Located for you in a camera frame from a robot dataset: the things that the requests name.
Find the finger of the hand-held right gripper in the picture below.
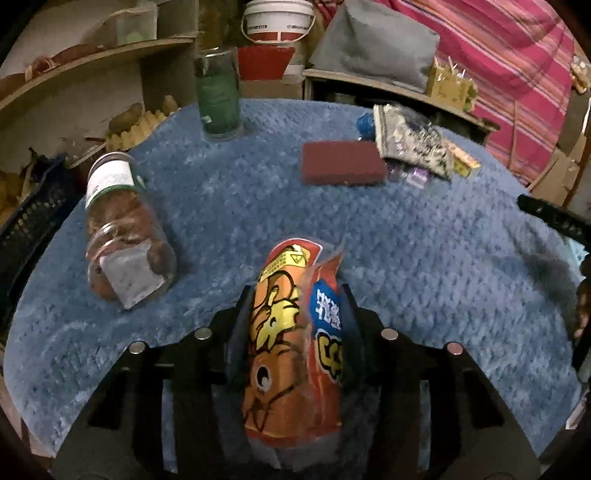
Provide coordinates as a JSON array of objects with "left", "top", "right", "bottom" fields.
[{"left": 517, "top": 194, "right": 591, "bottom": 243}]

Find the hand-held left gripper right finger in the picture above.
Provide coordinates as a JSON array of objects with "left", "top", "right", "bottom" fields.
[{"left": 338, "top": 283, "right": 542, "bottom": 480}]

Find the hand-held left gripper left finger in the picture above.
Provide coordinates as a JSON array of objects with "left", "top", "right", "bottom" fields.
[{"left": 51, "top": 286, "right": 259, "bottom": 480}]

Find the orange snack bag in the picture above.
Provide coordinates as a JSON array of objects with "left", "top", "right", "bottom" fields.
[{"left": 242, "top": 237, "right": 345, "bottom": 450}]

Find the person's right hand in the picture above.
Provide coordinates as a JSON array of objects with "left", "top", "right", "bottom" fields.
[{"left": 574, "top": 258, "right": 591, "bottom": 340}]

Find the yellow cardboard box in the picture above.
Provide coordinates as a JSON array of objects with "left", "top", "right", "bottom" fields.
[{"left": 445, "top": 141, "right": 482, "bottom": 178}]

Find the purple wrapper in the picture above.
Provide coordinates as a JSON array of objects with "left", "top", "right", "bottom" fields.
[{"left": 385, "top": 159, "right": 435, "bottom": 190}]

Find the white label glass jar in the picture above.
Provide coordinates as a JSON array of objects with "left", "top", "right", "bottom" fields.
[{"left": 84, "top": 151, "right": 178, "bottom": 309}]

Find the silver printed wrapper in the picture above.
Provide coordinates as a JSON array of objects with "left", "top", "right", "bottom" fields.
[{"left": 373, "top": 104, "right": 455, "bottom": 181}]

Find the pink striped cloth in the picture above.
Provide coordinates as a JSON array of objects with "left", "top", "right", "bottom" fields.
[{"left": 318, "top": 0, "right": 583, "bottom": 185}]

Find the maroon sponge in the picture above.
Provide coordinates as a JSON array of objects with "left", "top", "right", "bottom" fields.
[{"left": 300, "top": 141, "right": 389, "bottom": 186}]

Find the low wooden table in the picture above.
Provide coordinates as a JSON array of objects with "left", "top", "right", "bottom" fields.
[{"left": 302, "top": 68, "right": 499, "bottom": 136}]

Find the yellow egg tray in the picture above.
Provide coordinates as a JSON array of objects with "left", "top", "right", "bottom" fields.
[{"left": 106, "top": 110, "right": 169, "bottom": 151}]

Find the black plastic crate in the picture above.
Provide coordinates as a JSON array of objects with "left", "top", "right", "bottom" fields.
[{"left": 0, "top": 157, "right": 70, "bottom": 315}]

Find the green glass jar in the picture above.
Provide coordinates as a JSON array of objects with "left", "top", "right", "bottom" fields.
[{"left": 193, "top": 47, "right": 243, "bottom": 142}]

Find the grey cushion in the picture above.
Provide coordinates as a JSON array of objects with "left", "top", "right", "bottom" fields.
[{"left": 308, "top": 0, "right": 441, "bottom": 90}]

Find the brown potato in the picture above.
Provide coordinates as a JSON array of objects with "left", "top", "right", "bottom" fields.
[{"left": 108, "top": 102, "right": 144, "bottom": 132}]

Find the brown cardboard box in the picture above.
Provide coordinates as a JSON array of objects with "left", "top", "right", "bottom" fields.
[{"left": 240, "top": 76, "right": 305, "bottom": 100}]

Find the red plastic basin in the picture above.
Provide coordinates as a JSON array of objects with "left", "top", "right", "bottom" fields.
[{"left": 237, "top": 45, "right": 296, "bottom": 81}]

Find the wooden shelf unit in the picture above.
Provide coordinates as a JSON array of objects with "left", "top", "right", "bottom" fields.
[{"left": 0, "top": 0, "right": 199, "bottom": 153}]

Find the white plastic bucket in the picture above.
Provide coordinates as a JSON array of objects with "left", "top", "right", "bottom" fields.
[{"left": 242, "top": 0, "right": 317, "bottom": 45}]

